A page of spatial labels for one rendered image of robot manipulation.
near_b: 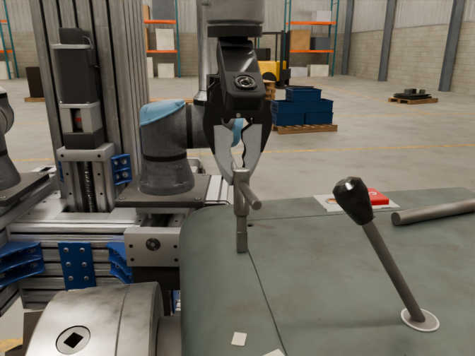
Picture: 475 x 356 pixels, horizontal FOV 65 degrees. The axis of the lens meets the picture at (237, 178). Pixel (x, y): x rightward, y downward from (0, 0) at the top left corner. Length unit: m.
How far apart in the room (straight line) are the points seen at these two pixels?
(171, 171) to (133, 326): 0.59
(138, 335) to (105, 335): 0.03
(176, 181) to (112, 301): 0.55
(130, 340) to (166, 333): 0.07
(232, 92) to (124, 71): 0.76
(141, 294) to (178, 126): 0.55
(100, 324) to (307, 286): 0.24
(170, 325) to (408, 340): 0.28
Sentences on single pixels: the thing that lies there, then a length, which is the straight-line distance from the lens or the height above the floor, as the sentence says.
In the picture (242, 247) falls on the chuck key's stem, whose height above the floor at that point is 1.26.
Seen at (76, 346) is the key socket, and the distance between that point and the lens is 0.45.
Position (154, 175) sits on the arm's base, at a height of 1.21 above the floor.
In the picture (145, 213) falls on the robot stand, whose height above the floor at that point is 1.12.
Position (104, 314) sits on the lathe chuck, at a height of 1.24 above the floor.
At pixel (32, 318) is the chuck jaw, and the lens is 0.57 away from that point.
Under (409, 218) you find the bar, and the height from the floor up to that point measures 1.27.
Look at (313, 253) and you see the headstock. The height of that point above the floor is 1.26.
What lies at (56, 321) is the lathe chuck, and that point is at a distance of 0.48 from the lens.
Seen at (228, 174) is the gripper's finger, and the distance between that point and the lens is 0.52.
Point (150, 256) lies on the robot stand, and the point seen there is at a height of 1.06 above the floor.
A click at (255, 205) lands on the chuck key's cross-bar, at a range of 0.40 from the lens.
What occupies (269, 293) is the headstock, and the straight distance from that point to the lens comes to 0.45.
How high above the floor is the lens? 1.52
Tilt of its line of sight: 19 degrees down
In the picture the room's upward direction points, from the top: straight up
